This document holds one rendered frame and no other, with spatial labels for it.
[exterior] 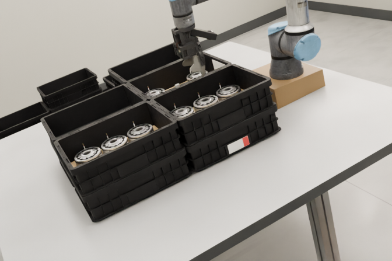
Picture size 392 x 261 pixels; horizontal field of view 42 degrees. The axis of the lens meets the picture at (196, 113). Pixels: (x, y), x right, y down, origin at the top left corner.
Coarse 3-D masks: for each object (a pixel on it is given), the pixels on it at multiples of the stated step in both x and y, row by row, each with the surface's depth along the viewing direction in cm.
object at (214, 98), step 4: (204, 96) 210; (208, 96) 210; (212, 96) 208; (216, 96) 206; (196, 100) 208; (212, 100) 204; (216, 100) 203; (196, 104) 206; (200, 104) 204; (204, 104) 203; (208, 104) 202
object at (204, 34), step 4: (196, 28) 191; (192, 32) 187; (196, 32) 187; (200, 32) 188; (204, 32) 189; (208, 32) 190; (212, 32) 192; (200, 36) 189; (204, 36) 190; (208, 36) 190; (212, 36) 191; (216, 36) 192
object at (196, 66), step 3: (195, 57) 190; (198, 57) 190; (195, 60) 191; (198, 60) 192; (195, 63) 191; (198, 63) 192; (192, 66) 191; (195, 66) 191; (198, 66) 192; (201, 66) 192; (204, 66) 192; (192, 69) 191; (195, 69) 192; (198, 69) 192; (201, 69) 193; (204, 69) 193; (201, 72) 194; (204, 72) 194
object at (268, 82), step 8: (232, 64) 215; (216, 72) 212; (248, 72) 203; (256, 72) 200; (176, 88) 207; (248, 88) 188; (256, 88) 188; (264, 88) 190; (160, 96) 204; (232, 96) 185; (240, 96) 186; (216, 104) 183; (224, 104) 184; (168, 112) 188; (200, 112) 181; (208, 112) 182; (184, 120) 179; (192, 120) 181
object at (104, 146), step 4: (116, 136) 197; (120, 136) 196; (124, 136) 196; (108, 140) 197; (120, 140) 193; (124, 140) 192; (104, 144) 194; (116, 144) 191; (120, 144) 190; (104, 148) 190; (108, 148) 190; (112, 148) 189
